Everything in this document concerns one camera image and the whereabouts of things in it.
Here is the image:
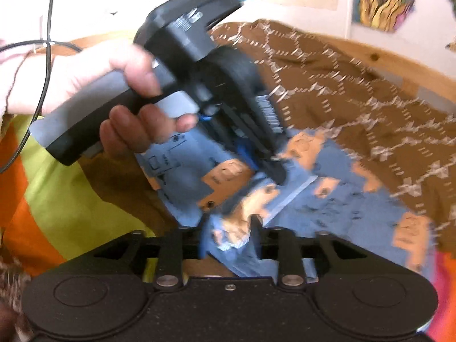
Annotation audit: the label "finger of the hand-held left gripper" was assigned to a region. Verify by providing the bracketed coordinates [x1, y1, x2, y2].
[249, 125, 291, 188]
[199, 112, 259, 172]

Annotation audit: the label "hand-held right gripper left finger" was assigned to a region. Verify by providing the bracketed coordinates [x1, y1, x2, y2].
[93, 214, 212, 289]

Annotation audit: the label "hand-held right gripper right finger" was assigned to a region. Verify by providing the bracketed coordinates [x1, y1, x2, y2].
[249, 214, 367, 288]

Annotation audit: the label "blue car print pants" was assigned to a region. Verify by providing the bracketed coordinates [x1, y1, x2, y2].
[137, 128, 439, 278]

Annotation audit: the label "person's left forearm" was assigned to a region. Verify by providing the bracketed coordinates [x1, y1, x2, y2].
[0, 39, 27, 122]

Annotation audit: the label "person's left hand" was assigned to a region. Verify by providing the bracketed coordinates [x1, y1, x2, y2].
[5, 39, 198, 154]

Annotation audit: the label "brown patterned blanket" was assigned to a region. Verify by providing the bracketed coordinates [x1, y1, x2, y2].
[78, 19, 456, 253]

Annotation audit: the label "colourful striped bed sheet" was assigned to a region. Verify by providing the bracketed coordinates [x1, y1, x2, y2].
[0, 114, 456, 342]

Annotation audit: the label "white wall pipe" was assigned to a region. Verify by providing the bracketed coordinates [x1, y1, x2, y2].
[343, 0, 353, 40]

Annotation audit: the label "black cable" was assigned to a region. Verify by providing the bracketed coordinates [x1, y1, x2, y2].
[0, 0, 84, 172]

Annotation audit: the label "torn colourful wall poster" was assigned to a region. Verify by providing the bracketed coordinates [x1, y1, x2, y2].
[351, 0, 426, 35]

